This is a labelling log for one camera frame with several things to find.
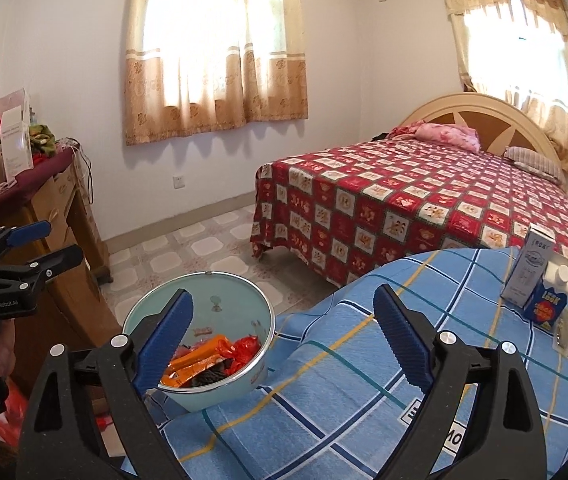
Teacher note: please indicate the pink floral pillow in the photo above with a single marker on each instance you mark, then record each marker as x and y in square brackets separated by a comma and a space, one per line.
[443, 135]

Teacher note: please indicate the orange snack packet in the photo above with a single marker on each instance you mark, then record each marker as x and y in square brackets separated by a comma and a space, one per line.
[199, 360]

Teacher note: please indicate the blue carton with white cap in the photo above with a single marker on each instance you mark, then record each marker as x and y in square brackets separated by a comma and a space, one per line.
[548, 300]

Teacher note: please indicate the blue plaid tablecloth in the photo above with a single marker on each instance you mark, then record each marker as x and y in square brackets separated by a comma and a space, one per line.
[339, 385]

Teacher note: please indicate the colourful crumpled clothes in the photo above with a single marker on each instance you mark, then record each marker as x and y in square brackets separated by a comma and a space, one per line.
[42, 141]

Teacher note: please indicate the red crinkled plastic wrapper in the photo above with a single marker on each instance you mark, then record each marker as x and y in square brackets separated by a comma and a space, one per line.
[246, 349]

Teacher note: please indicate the dark red cabinet cloth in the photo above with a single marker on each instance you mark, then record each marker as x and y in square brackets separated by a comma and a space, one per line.
[39, 170]

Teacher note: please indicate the striped pillow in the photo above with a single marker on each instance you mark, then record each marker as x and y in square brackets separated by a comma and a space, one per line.
[536, 162]

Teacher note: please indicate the red checkered bedspread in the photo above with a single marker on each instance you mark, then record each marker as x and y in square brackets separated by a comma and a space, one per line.
[388, 200]

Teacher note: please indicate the white paper bag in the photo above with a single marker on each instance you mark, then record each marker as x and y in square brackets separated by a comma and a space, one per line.
[14, 135]

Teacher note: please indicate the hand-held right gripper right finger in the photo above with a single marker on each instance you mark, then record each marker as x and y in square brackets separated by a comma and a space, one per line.
[403, 340]

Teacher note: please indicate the beige floral window curtain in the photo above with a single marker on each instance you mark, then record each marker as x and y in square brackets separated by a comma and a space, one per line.
[214, 60]
[523, 50]

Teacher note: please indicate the white milk carton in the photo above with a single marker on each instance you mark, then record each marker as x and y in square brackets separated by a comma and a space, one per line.
[526, 270]

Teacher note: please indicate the cream wooden bed headboard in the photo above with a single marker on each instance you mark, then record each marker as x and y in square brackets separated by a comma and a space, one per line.
[503, 115]

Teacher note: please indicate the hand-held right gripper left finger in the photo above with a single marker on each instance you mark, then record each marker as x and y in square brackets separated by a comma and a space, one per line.
[164, 345]

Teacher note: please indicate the wooden cabinet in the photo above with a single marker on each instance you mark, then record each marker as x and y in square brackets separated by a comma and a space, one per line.
[59, 220]

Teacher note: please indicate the white wall socket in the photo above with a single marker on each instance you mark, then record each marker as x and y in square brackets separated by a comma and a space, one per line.
[179, 180]

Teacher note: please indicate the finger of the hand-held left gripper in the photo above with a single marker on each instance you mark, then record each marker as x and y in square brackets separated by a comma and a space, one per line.
[26, 232]
[49, 262]

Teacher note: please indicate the light teal waste bin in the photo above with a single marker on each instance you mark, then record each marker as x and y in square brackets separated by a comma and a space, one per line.
[224, 310]

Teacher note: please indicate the red plastic bag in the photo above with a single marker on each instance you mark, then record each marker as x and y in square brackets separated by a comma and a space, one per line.
[11, 415]

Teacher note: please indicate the person's left hand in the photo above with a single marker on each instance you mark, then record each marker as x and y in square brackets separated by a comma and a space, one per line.
[4, 355]

